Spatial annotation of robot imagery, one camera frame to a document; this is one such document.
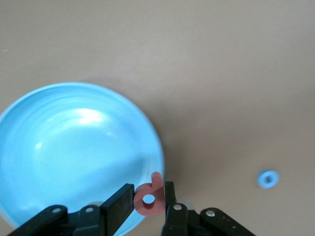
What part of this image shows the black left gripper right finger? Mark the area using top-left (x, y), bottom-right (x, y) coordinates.
top-left (160, 181), bottom-right (257, 236)

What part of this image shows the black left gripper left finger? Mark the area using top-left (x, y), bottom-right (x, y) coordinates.
top-left (6, 182), bottom-right (136, 236)

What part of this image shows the pink foam letter d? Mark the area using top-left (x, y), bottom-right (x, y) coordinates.
top-left (134, 172), bottom-right (165, 217)

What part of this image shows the blue foam letter o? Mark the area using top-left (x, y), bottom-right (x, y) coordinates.
top-left (256, 168), bottom-right (281, 189)

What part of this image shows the blue plate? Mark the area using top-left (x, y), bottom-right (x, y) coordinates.
top-left (0, 82), bottom-right (165, 233)

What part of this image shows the brown table cover sheet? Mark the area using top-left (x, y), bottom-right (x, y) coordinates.
top-left (0, 0), bottom-right (315, 236)

